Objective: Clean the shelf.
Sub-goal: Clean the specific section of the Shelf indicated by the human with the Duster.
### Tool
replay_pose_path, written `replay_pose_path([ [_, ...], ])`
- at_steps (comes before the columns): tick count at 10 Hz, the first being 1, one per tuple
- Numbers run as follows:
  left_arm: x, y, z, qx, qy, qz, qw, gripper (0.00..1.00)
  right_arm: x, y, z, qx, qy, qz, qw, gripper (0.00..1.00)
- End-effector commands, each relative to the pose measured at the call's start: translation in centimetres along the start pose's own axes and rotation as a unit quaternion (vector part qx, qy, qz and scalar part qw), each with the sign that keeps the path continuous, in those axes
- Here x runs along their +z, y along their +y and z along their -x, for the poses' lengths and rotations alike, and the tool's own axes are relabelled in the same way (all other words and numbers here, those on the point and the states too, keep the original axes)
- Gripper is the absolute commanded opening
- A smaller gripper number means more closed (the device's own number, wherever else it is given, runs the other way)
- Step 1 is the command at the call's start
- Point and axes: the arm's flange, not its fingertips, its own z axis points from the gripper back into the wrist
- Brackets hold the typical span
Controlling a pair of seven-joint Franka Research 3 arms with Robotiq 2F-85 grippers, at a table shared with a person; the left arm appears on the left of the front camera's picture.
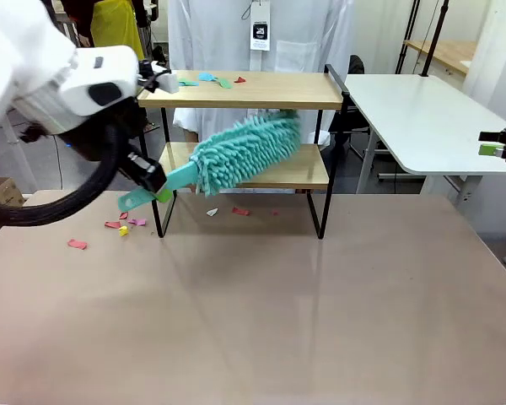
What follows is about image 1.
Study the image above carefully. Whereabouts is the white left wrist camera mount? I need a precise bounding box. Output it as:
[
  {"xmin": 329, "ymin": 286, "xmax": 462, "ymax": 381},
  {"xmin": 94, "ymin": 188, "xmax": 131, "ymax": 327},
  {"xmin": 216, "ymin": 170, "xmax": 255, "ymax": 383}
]
[{"xmin": 137, "ymin": 61, "xmax": 180, "ymax": 95}]

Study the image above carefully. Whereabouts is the wooden top desk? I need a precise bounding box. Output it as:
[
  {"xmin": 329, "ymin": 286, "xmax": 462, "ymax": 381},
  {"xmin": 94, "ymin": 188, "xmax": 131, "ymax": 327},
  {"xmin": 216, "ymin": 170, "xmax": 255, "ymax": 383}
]
[{"xmin": 403, "ymin": 39, "xmax": 478, "ymax": 89}]

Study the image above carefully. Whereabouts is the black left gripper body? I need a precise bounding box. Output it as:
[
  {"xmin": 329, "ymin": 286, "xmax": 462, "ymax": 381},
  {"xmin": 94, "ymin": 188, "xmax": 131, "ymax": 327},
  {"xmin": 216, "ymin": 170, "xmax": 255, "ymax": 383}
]
[{"xmin": 124, "ymin": 150, "xmax": 169, "ymax": 193}]

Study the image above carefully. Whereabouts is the white black hang tag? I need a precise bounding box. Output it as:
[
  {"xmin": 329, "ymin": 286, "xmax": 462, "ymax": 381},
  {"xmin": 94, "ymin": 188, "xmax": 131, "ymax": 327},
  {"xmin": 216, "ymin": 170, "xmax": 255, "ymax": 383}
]
[{"xmin": 240, "ymin": 0, "xmax": 272, "ymax": 51}]

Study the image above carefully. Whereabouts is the brown cardboard box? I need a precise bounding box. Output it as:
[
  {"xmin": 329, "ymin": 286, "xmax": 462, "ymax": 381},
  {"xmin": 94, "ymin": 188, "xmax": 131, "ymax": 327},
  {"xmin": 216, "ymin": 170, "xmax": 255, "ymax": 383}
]
[{"xmin": 0, "ymin": 175, "xmax": 26, "ymax": 208}]

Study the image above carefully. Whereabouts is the black office chair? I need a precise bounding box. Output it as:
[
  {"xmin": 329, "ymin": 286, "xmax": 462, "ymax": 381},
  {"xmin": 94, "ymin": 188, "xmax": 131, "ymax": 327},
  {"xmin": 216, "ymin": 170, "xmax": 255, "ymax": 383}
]
[{"xmin": 328, "ymin": 54, "xmax": 383, "ymax": 164}]

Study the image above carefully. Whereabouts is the black frame wooden two-tier shelf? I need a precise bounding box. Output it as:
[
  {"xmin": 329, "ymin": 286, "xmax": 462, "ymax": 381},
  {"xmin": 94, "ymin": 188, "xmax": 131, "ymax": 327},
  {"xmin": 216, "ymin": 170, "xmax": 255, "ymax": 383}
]
[{"xmin": 137, "ymin": 63, "xmax": 351, "ymax": 240}]

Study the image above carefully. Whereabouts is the black corrugated cable hose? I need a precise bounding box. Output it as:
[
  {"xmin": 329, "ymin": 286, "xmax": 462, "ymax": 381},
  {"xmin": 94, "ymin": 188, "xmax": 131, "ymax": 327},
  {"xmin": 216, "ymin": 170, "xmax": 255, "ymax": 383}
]
[{"xmin": 0, "ymin": 121, "xmax": 130, "ymax": 229}]

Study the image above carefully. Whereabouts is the white table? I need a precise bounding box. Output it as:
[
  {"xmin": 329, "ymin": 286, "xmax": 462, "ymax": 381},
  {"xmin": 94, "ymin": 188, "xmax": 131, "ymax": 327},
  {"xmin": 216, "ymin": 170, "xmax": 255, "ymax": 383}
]
[{"xmin": 344, "ymin": 73, "xmax": 506, "ymax": 208}]

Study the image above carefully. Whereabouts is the teal microfiber duster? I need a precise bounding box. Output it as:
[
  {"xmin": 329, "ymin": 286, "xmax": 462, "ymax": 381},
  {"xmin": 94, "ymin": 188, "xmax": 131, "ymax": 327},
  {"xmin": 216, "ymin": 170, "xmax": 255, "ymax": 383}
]
[{"xmin": 116, "ymin": 108, "xmax": 303, "ymax": 213}]

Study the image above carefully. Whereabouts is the black tripod stand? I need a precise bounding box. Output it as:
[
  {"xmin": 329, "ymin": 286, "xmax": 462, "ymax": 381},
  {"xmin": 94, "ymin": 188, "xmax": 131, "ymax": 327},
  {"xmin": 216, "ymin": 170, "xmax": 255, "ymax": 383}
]
[
  {"xmin": 397, "ymin": 0, "xmax": 423, "ymax": 65},
  {"xmin": 419, "ymin": 0, "xmax": 450, "ymax": 78}
]

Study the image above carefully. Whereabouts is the white lab coat with tag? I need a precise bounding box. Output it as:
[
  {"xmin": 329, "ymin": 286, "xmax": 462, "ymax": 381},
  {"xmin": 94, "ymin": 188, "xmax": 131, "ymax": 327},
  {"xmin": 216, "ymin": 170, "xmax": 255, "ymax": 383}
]
[{"xmin": 167, "ymin": 0, "xmax": 358, "ymax": 144}]

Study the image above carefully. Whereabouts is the person in yellow apron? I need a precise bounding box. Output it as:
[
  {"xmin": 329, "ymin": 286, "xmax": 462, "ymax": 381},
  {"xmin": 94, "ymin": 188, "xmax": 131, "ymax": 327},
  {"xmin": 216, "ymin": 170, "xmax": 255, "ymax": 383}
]
[{"xmin": 62, "ymin": 0, "xmax": 148, "ymax": 62}]

